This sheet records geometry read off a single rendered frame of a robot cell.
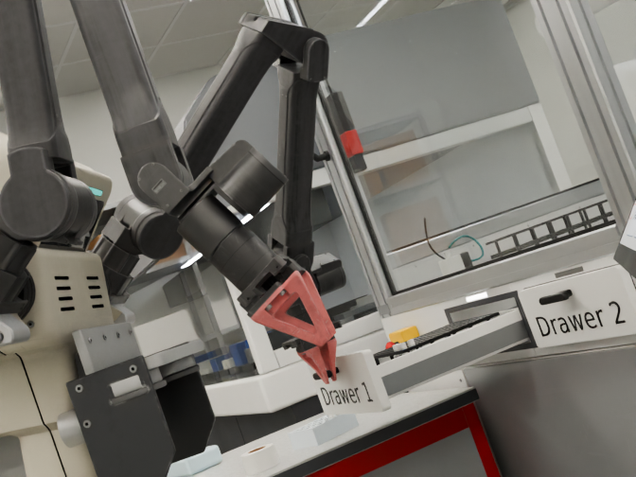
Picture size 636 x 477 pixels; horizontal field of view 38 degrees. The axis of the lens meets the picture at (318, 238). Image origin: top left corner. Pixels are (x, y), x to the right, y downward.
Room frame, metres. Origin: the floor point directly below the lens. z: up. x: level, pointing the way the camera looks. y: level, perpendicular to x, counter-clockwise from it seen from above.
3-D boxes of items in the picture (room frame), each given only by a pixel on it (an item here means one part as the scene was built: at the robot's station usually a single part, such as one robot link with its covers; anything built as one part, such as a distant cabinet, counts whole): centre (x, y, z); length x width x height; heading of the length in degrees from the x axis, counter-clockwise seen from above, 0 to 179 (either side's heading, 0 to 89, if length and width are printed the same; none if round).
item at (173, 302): (3.60, 0.10, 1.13); 1.78 x 1.14 x 0.45; 23
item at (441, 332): (1.85, -0.14, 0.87); 0.22 x 0.18 x 0.06; 113
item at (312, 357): (1.73, 0.06, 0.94); 0.07 x 0.07 x 0.09; 22
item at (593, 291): (1.60, -0.37, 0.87); 0.29 x 0.02 x 0.11; 23
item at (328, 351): (1.72, 0.07, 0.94); 0.07 x 0.07 x 0.09; 22
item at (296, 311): (1.72, 0.07, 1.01); 0.10 x 0.07 x 0.07; 112
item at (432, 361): (1.85, -0.15, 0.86); 0.40 x 0.26 x 0.06; 113
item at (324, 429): (2.01, 0.13, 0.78); 0.12 x 0.08 x 0.04; 133
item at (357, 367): (1.77, 0.04, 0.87); 0.29 x 0.02 x 0.11; 23
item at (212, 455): (2.26, 0.47, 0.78); 0.15 x 0.10 x 0.04; 37
